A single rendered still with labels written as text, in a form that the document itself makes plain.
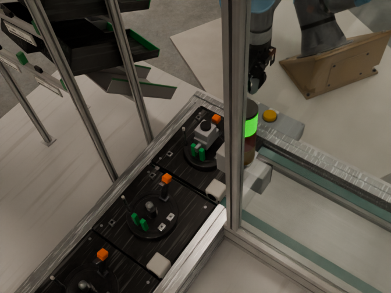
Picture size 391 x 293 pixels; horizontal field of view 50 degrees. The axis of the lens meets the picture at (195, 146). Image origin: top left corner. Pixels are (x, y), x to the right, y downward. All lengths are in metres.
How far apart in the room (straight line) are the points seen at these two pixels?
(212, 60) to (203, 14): 1.60
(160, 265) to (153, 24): 2.34
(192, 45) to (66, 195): 0.76
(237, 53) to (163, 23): 2.59
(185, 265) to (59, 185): 0.52
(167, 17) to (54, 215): 2.15
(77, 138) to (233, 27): 1.01
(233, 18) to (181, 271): 0.71
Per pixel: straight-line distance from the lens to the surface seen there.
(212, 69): 1.60
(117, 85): 1.15
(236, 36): 0.58
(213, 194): 1.15
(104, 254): 1.03
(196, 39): 1.73
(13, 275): 1.34
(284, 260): 1.11
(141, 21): 3.24
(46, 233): 1.35
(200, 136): 1.15
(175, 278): 1.11
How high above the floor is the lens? 2.00
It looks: 56 degrees down
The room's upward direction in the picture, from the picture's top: 7 degrees counter-clockwise
